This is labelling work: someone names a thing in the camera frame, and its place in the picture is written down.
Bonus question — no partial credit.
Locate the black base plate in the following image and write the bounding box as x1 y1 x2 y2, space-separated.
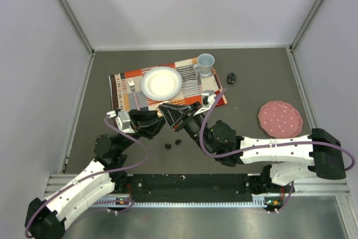
114 174 282 203

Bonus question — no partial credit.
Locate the white paper plate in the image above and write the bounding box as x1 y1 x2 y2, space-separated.
140 67 182 101

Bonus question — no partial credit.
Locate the light blue mug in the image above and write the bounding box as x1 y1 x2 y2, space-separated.
194 53 215 77

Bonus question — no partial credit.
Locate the aluminium frame rail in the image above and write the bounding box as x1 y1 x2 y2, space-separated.
44 173 350 209

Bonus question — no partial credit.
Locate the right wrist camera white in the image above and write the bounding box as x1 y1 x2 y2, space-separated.
194 90 216 115

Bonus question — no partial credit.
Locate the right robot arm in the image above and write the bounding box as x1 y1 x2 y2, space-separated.
158 102 346 193

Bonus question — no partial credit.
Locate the black earbud case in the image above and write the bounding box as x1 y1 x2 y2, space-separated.
227 73 236 85

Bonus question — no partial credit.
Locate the fork with pink handle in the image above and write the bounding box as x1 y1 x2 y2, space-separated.
128 78 140 110

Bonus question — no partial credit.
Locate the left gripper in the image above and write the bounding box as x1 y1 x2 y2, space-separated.
117 109 166 153

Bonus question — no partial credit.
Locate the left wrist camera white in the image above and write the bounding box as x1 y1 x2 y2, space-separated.
106 109 135 134

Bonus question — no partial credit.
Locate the patchwork placemat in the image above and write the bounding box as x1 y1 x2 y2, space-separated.
109 58 223 111

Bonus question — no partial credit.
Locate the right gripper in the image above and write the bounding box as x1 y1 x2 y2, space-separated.
160 102 214 156

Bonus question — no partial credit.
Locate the pink dotted plate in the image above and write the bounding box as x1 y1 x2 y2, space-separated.
258 100 303 139

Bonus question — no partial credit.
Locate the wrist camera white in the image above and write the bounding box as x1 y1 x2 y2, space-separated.
106 109 135 134
194 90 216 115

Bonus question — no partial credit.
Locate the knife with pink handle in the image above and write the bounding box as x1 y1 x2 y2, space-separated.
196 72 205 100

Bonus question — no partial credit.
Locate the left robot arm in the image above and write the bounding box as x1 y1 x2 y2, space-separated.
25 110 165 238

